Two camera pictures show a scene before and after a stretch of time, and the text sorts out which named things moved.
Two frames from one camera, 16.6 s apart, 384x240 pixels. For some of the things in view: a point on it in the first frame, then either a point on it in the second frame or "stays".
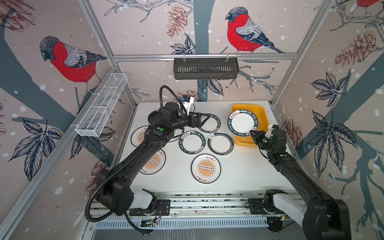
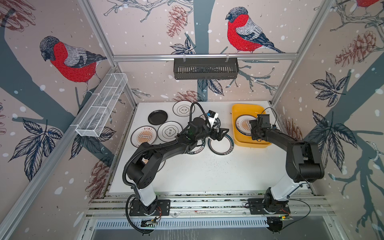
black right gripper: x=254 y=136 to x=255 y=122
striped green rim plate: x=220 y=143 stays
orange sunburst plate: x=138 y=136 stays
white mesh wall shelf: x=93 y=119 stays
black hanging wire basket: x=206 y=68 stays
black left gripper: x=197 y=124 to x=219 y=136
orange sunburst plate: x=206 y=168 to x=243 y=124
